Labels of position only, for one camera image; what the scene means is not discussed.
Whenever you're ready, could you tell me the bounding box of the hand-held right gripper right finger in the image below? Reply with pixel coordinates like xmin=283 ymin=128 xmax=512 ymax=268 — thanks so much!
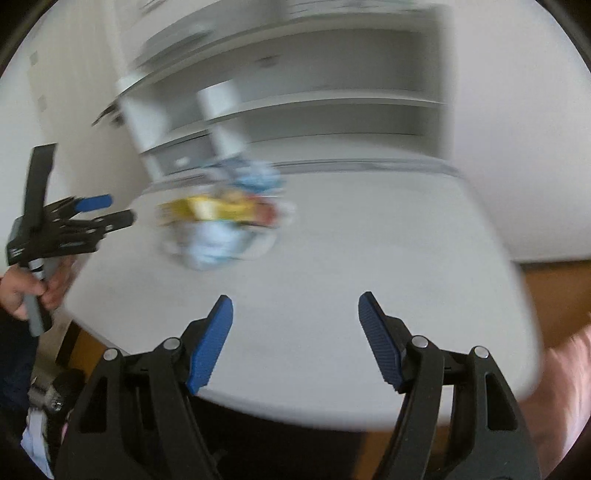
xmin=358 ymin=291 xmax=542 ymax=480

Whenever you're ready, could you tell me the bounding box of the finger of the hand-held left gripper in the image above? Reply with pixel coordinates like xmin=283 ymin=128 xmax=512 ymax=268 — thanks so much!
xmin=55 ymin=208 xmax=138 ymax=234
xmin=48 ymin=194 xmax=114 ymax=217

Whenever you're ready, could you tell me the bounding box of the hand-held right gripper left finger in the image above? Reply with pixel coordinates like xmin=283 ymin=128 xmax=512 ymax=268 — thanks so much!
xmin=54 ymin=294 xmax=234 ymax=480

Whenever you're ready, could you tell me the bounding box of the person's left hand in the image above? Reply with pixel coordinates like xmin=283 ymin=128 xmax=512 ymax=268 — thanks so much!
xmin=0 ymin=256 xmax=80 ymax=322

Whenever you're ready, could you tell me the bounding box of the grey drawer with white knob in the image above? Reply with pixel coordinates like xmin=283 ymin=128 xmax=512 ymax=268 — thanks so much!
xmin=147 ymin=137 xmax=219 ymax=182

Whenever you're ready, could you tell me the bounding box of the yellow wrapper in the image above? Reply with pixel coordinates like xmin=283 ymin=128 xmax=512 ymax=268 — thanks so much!
xmin=158 ymin=196 xmax=260 ymax=228

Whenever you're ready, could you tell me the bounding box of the white door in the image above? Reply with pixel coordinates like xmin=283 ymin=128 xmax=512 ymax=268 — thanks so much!
xmin=0 ymin=0 xmax=151 ymax=222

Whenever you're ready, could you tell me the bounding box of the orange snack packet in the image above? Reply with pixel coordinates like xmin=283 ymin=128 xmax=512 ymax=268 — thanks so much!
xmin=250 ymin=198 xmax=297 ymax=230

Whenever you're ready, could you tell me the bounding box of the blue white wrapper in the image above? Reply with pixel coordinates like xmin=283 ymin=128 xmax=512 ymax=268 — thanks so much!
xmin=230 ymin=158 xmax=286 ymax=195

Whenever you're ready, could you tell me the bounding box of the pink cloth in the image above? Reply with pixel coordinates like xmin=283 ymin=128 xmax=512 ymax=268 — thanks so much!
xmin=521 ymin=322 xmax=591 ymax=480

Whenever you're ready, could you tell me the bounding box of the white plastic bag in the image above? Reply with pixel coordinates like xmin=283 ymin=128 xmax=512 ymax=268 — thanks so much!
xmin=20 ymin=410 xmax=57 ymax=480

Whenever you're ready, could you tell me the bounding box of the grey white shelf unit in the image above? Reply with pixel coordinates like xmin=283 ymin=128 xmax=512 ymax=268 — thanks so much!
xmin=115 ymin=0 xmax=452 ymax=186

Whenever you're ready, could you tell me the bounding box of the black door handle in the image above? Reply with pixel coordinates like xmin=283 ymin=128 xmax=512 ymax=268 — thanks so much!
xmin=91 ymin=102 xmax=124 ymax=129

